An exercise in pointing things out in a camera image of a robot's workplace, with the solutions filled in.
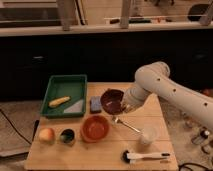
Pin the dark brown bowl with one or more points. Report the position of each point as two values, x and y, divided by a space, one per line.
111 101

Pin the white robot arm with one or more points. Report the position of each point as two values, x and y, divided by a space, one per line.
154 78

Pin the blue sponge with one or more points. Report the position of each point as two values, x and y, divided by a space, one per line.
95 105

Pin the green plastic tray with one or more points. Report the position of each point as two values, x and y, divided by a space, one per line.
74 86

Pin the metal fork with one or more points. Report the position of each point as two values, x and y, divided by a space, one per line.
117 120

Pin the grey triangular cloth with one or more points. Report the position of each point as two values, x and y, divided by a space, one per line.
75 108

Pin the yellow corn cob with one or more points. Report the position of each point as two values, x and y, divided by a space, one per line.
56 102

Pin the orange bowl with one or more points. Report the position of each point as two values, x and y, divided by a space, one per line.
94 129

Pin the wooden table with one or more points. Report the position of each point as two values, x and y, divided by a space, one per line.
106 155

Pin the white dish brush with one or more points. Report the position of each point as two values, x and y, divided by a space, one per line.
129 156

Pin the apple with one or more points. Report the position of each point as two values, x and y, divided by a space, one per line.
47 135

